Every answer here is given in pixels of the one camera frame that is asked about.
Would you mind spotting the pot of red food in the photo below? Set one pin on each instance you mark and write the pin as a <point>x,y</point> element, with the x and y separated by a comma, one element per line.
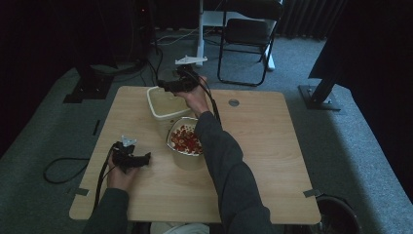
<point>183,161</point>

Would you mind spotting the pile of red pieces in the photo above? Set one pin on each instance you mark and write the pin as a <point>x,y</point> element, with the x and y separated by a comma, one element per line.
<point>185,140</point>

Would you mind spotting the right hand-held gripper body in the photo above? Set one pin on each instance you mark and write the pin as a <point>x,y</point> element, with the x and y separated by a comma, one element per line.
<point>185,81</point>

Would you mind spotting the person's lap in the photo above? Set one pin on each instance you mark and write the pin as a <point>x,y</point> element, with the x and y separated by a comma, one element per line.
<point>180,228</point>

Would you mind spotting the cream square bin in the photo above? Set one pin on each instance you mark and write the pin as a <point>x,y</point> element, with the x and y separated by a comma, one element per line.
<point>165,105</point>

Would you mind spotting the person's right hand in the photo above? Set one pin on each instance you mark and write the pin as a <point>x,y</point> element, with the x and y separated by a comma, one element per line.
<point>196,99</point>

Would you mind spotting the black marker pen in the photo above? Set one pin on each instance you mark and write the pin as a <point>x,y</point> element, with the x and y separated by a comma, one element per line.
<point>96,127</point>

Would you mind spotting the black stand with base plate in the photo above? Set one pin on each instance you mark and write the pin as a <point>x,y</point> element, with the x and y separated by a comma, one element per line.
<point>319,96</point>
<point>89,86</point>

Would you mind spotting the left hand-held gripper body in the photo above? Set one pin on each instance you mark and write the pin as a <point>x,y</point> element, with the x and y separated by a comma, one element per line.
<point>123,158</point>

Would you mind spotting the round metal table grommet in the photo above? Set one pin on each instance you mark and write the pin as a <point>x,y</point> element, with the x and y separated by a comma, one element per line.
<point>233,103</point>

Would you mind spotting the grey tape strip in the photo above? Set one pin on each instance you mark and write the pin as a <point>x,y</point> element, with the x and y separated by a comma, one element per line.
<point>312,193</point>
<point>82,191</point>

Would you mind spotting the person's left hand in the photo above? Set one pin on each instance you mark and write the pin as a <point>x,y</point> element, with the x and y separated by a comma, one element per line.
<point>120,179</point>

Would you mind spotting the dark curtain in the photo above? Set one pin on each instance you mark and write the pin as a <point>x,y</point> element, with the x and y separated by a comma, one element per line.
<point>308,18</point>

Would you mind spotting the black round bin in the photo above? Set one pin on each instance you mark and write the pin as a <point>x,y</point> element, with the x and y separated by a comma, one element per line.
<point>337,216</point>

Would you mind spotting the black folding chair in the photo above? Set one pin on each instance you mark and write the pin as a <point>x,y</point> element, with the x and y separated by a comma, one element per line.
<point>248,32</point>

